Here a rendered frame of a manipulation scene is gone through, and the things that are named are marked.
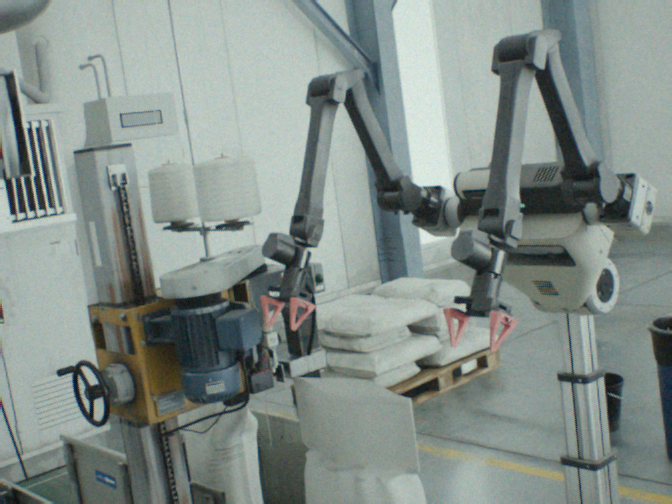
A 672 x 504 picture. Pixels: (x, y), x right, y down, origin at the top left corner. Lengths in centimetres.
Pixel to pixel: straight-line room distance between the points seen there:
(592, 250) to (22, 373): 361
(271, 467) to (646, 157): 811
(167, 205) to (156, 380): 48
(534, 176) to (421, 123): 682
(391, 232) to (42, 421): 435
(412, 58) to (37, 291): 512
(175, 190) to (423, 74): 687
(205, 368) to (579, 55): 888
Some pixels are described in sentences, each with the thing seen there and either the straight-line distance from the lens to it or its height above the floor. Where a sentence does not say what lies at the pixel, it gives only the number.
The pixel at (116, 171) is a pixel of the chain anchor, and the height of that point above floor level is 169.
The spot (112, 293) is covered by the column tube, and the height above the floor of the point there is 138.
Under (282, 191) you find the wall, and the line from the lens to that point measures 782.
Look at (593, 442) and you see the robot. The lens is 268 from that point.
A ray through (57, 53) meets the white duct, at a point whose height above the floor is 241.
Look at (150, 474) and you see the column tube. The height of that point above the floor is 88.
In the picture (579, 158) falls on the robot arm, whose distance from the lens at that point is 205.
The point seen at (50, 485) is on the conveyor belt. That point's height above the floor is 38.
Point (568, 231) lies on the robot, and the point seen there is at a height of 140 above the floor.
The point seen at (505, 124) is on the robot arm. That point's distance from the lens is 185.
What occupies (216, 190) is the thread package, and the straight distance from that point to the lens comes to 228.
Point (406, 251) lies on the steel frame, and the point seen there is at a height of 54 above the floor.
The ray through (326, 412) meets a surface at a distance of 246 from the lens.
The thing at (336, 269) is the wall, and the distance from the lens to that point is 823.
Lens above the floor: 171
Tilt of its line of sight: 8 degrees down
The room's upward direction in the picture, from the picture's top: 8 degrees counter-clockwise
